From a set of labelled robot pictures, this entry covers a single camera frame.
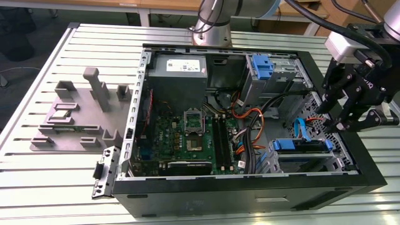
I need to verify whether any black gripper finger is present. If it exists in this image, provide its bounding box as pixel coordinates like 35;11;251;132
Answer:
315;60;353;114
324;93;391;133

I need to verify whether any orange power wire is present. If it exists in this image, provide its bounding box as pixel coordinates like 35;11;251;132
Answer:
304;117;332;127

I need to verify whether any blue data wire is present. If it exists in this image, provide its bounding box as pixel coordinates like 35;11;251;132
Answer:
295;118;313;143

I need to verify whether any hard disk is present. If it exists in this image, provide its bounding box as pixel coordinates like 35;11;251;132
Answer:
272;137;333;155

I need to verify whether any metal disk bay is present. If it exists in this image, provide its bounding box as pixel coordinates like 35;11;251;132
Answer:
267;138;353;174

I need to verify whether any metal drive cage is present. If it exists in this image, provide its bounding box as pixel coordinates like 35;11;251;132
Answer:
241;53;313;108

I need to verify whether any blue drive latch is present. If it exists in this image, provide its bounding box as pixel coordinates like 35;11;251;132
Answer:
252;55;275;80

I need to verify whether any black RAM slot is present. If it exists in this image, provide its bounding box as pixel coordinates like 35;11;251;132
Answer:
220;114;235;171
212;114;227;171

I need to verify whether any metal socket cover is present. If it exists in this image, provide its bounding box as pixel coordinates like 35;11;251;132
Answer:
183;108;207;136

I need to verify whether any CPU socket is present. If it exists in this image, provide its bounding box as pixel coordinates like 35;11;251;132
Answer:
185;137;204;152

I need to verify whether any grey power supply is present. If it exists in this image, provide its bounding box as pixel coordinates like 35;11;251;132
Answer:
147;55;209;115

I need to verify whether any black PC case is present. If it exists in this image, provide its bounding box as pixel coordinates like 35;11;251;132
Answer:
89;43;388;218

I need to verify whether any black graphics card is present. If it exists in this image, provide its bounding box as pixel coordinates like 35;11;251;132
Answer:
157;160;213;176

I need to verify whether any green motherboard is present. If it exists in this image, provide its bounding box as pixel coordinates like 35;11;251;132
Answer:
131;110;248;176

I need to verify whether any grey parts rack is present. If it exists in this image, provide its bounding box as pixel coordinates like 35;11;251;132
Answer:
29;67;135;152

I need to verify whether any green RAM stick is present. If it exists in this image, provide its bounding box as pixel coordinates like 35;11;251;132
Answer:
51;126;91;132

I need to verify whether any silver CPU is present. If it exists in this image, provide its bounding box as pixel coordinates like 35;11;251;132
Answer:
51;110;71;119

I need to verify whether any black office chair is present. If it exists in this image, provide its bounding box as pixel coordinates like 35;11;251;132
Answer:
0;7;35;61

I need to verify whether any silver wrist bracket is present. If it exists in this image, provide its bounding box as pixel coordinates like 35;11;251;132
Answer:
373;103;400;125

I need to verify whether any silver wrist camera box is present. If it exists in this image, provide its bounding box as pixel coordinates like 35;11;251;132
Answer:
324;31;375;64

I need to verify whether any orange wire bundle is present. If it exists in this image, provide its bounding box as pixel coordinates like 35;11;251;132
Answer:
231;107;267;150

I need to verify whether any thick black gripper cable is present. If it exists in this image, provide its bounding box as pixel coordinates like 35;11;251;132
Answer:
283;0;393;70

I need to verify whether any black cable bundle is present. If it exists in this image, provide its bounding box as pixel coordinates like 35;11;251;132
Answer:
243;90;313;174

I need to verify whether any wooden desk white frame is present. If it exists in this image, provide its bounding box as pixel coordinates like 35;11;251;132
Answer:
0;0;331;36

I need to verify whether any metal card retainer bracket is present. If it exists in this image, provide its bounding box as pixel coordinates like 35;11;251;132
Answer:
91;145;121;200

